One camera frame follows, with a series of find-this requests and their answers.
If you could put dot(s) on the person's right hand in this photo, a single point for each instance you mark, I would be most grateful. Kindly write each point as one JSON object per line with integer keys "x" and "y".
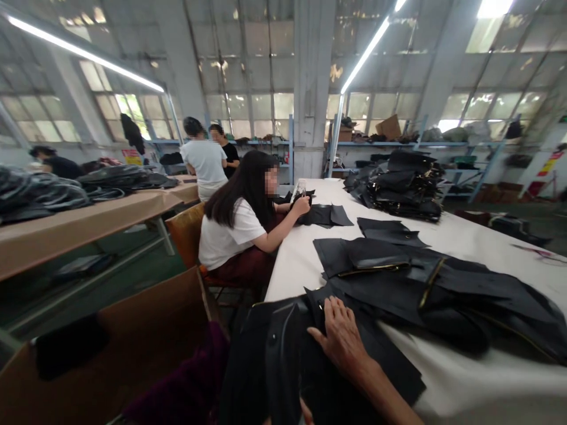
{"x": 345, "y": 338}

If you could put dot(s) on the person's left hand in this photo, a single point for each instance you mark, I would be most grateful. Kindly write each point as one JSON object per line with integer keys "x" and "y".
{"x": 306, "y": 412}

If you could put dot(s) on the person's right fingers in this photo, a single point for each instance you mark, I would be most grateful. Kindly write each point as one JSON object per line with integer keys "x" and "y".
{"x": 346, "y": 312}

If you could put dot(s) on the person's right thumb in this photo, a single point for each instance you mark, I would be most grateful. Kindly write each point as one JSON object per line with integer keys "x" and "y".
{"x": 317, "y": 334}

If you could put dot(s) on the person's right index finger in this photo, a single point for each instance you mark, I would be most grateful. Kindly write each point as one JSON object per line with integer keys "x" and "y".
{"x": 329, "y": 315}

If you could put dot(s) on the large black leather bag panel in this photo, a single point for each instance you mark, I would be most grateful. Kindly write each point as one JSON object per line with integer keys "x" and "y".
{"x": 274, "y": 367}

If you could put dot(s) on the flat black leather sheet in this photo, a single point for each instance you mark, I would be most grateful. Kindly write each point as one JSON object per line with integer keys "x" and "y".
{"x": 390, "y": 232}

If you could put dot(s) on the small black leather cuttings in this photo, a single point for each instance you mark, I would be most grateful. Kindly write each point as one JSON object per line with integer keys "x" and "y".
{"x": 328, "y": 217}

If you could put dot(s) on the pile of black leather pieces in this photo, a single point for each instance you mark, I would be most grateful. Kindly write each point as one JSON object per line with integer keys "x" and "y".
{"x": 443, "y": 287}

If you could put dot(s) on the dark purple cloth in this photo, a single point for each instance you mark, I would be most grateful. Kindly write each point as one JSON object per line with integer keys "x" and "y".
{"x": 190, "y": 380}

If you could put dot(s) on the heap of black zippered bags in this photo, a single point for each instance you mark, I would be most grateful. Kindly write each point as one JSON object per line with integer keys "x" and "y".
{"x": 403, "y": 186}

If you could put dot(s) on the wooden chair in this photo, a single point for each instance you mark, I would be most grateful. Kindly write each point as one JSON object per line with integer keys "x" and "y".
{"x": 188, "y": 234}

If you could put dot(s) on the brown cardboard box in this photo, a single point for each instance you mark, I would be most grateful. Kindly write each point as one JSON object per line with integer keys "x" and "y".
{"x": 146, "y": 327}

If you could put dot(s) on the black material on floor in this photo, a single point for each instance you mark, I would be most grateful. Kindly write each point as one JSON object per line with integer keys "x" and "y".
{"x": 509, "y": 226}

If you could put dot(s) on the black fabric scrap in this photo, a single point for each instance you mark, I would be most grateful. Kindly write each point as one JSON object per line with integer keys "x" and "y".
{"x": 71, "y": 345}

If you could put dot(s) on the brown paper covered table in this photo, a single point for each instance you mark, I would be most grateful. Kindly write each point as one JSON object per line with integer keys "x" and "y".
{"x": 84, "y": 226}

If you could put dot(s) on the long tube light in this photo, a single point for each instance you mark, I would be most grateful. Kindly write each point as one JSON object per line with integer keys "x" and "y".
{"x": 84, "y": 53}
{"x": 370, "y": 48}

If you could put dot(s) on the hanging black jacket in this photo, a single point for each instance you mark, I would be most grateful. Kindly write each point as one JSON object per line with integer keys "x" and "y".
{"x": 132, "y": 133}

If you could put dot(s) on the multi-pane window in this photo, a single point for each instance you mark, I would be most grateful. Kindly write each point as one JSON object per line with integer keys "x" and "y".
{"x": 115, "y": 104}

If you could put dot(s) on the heap of black grey bags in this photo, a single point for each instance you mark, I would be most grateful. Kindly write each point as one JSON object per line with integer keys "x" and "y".
{"x": 53, "y": 190}

